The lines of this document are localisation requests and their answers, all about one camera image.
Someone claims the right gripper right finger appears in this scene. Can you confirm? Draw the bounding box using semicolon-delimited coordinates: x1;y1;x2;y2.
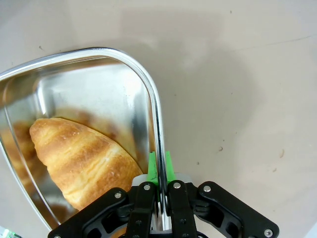
162;150;281;238

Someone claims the golden croissant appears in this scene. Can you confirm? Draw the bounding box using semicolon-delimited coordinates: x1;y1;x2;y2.
29;117;145;212

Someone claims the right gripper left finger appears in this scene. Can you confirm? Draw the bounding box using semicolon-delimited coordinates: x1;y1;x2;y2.
48;150;162;238

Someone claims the rectangular steel container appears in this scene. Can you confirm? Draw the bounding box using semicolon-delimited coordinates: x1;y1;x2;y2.
0;47;174;238

